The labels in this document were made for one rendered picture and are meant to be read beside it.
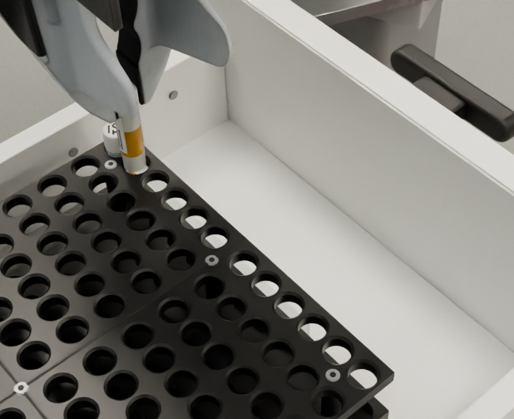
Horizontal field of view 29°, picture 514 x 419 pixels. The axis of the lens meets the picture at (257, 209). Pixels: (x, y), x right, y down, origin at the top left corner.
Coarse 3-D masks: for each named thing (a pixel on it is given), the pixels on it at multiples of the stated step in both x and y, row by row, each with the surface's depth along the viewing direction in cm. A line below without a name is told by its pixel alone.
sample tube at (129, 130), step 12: (132, 84) 42; (120, 120) 43; (132, 120) 43; (120, 132) 43; (132, 132) 43; (120, 144) 44; (132, 144) 44; (132, 156) 44; (144, 156) 45; (132, 168) 45
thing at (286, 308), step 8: (168, 200) 51; (176, 200) 51; (176, 208) 50; (192, 216) 50; (192, 224) 50; (200, 224) 50; (208, 240) 49; (216, 240) 49; (240, 264) 48; (248, 272) 48; (264, 288) 47; (272, 288) 47; (280, 304) 46; (288, 304) 46; (288, 312) 46; (296, 312) 46; (304, 328) 46
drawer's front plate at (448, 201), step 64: (256, 0) 48; (256, 64) 51; (320, 64) 46; (256, 128) 54; (320, 128) 49; (384, 128) 45; (448, 128) 42; (320, 192) 52; (384, 192) 47; (448, 192) 43; (512, 192) 40; (448, 256) 46; (512, 256) 42; (512, 320) 45
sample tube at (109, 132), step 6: (108, 126) 45; (114, 126) 45; (102, 132) 45; (108, 132) 45; (114, 132) 45; (108, 138) 45; (114, 138) 45; (108, 144) 45; (114, 144) 45; (108, 150) 46; (114, 150) 45; (120, 150) 45; (114, 156) 46; (120, 156) 46
